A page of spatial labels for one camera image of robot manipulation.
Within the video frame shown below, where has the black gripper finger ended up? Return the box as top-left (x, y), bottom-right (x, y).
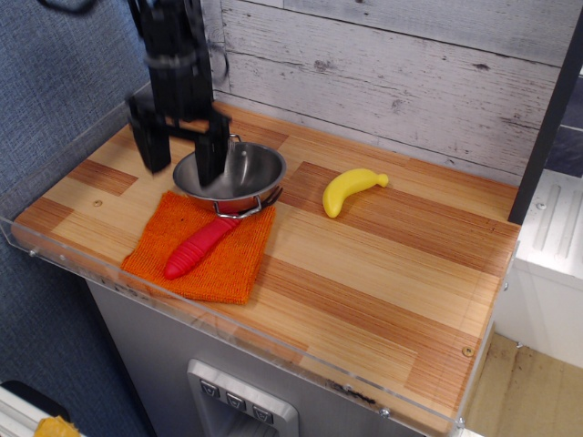
top-left (194, 117), bottom-right (230, 187)
top-left (130, 113), bottom-right (171, 174)

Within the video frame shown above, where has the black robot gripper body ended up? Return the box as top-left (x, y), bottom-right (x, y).
top-left (128, 56), bottom-right (230, 137)

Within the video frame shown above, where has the steel bowl with wire handles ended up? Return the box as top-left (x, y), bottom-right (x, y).
top-left (173, 134), bottom-right (287, 219)

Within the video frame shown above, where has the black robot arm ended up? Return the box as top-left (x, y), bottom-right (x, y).
top-left (128, 1), bottom-right (230, 187)

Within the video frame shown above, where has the orange cloth napkin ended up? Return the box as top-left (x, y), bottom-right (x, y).
top-left (121, 191), bottom-right (276, 305)

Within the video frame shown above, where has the yellow toy banana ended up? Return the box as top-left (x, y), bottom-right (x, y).
top-left (322, 168), bottom-right (389, 219)

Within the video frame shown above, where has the grey toy cabinet front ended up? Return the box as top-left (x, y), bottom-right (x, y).
top-left (88, 282), bottom-right (417, 436)

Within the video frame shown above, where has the silver dispenser button panel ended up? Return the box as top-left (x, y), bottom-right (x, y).
top-left (187, 359), bottom-right (300, 436)

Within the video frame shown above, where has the red handled metal fork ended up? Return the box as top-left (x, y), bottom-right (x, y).
top-left (163, 186), bottom-right (282, 279)

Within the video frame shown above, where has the clear acrylic guard rail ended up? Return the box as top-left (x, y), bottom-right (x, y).
top-left (1, 91), bottom-right (518, 435)

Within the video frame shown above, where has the dark right frame post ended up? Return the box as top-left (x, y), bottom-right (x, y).
top-left (507, 0), bottom-right (583, 226)

